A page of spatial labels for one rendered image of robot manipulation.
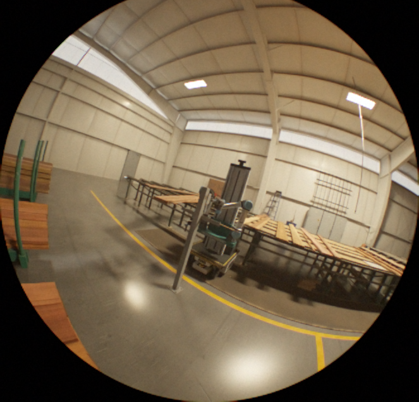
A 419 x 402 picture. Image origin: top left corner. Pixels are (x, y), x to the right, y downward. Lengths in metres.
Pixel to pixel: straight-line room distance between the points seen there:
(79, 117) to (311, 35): 10.49
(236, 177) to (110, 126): 8.40
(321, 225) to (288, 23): 8.84
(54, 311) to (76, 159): 8.69
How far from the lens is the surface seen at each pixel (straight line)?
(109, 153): 9.66
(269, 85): 6.41
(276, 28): 6.10
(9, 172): 3.12
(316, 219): 8.53
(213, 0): 6.24
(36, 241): 1.56
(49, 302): 0.85
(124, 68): 10.48
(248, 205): 1.91
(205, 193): 1.45
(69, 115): 9.17
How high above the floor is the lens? 1.32
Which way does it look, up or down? 2 degrees down
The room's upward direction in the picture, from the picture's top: 18 degrees clockwise
